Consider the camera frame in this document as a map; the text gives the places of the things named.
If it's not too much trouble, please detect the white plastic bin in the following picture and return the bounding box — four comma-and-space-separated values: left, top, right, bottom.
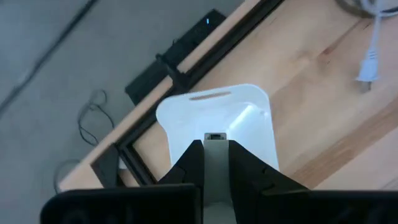
155, 83, 280, 187

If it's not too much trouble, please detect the white lamp power cord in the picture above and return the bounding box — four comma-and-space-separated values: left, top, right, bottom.
354, 0, 398, 94

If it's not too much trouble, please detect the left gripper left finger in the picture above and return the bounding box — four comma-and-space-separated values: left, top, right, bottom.
157, 139, 205, 200

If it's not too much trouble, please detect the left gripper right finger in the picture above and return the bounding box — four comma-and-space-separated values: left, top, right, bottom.
228, 139, 308, 224

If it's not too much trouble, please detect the black power strip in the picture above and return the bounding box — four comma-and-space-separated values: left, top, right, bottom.
124, 8, 228, 106

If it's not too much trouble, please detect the black floor cable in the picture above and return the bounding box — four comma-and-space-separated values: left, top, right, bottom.
52, 88, 116, 194

